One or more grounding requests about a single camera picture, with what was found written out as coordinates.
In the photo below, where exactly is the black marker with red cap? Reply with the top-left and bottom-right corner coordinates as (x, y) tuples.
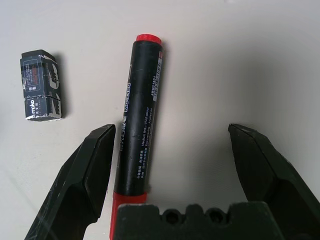
(109, 32), (165, 240)

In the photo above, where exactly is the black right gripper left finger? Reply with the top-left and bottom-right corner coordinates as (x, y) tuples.
(24, 123), (117, 240)

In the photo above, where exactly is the small black metal clip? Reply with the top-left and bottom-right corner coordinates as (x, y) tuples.
(19, 49), (63, 123)

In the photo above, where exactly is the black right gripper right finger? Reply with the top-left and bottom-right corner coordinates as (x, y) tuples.
(227, 123), (320, 240)

